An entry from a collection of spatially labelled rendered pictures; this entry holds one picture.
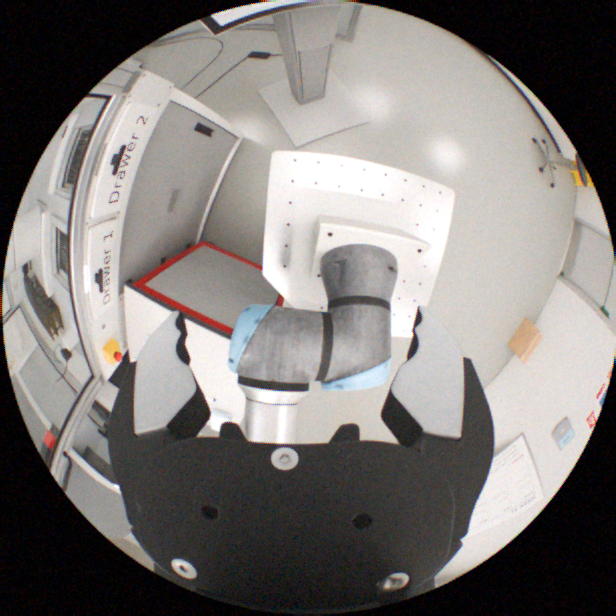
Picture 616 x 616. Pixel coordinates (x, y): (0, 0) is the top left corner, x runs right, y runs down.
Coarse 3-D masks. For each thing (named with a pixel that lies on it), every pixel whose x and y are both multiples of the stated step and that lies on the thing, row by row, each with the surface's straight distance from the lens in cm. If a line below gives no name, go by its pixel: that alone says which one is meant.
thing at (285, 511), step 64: (192, 448) 6; (256, 448) 5; (320, 448) 5; (384, 448) 5; (192, 512) 5; (256, 512) 5; (320, 512) 5; (384, 512) 5; (448, 512) 6; (192, 576) 6; (256, 576) 5; (320, 576) 5; (384, 576) 5
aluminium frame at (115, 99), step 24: (120, 72) 57; (96, 96) 56; (120, 96) 58; (96, 120) 57; (96, 144) 56; (72, 216) 59; (72, 240) 60; (72, 264) 62; (72, 288) 67; (96, 360) 88; (96, 384) 94; (72, 432) 92
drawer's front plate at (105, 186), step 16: (128, 112) 58; (144, 112) 62; (128, 128) 59; (144, 128) 63; (112, 144) 57; (128, 144) 61; (128, 160) 63; (112, 176) 60; (128, 176) 65; (96, 192) 59; (112, 192) 62; (96, 208) 60; (112, 208) 64
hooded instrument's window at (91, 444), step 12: (96, 408) 137; (84, 420) 137; (96, 420) 134; (108, 420) 132; (84, 432) 135; (96, 432) 132; (84, 444) 133; (96, 444) 130; (84, 456) 132; (96, 456) 129; (108, 456) 127; (96, 468) 128; (108, 468) 126; (108, 480) 125
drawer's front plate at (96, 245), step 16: (112, 224) 66; (96, 240) 64; (112, 240) 68; (96, 256) 66; (112, 256) 71; (96, 272) 68; (112, 272) 74; (96, 288) 70; (112, 288) 77; (96, 304) 73; (112, 304) 80
